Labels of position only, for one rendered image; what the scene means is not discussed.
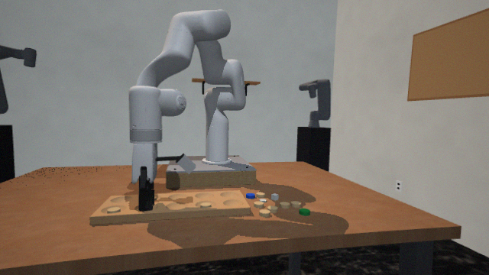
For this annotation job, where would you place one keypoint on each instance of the green disc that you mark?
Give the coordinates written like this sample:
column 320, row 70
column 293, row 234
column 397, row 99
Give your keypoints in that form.
column 305, row 212

